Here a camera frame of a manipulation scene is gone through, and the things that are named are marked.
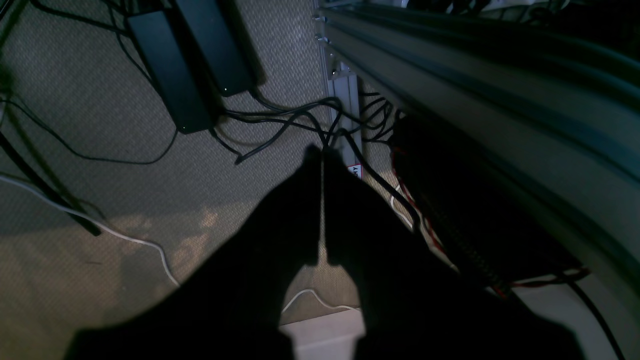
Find aluminium frame rail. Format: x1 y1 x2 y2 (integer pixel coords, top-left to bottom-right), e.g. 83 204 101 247
313 3 362 151

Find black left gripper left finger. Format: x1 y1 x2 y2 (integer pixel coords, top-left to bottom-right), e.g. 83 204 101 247
65 145 323 360

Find black cable bundle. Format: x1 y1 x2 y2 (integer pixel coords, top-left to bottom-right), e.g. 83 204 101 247
0 0 421 231

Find black power adapter brick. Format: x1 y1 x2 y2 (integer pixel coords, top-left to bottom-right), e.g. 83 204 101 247
125 9 221 135

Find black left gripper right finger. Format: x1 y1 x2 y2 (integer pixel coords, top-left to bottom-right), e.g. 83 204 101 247
323 150 585 360

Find white cable on floor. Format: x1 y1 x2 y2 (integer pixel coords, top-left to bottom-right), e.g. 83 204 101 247
0 175 361 313

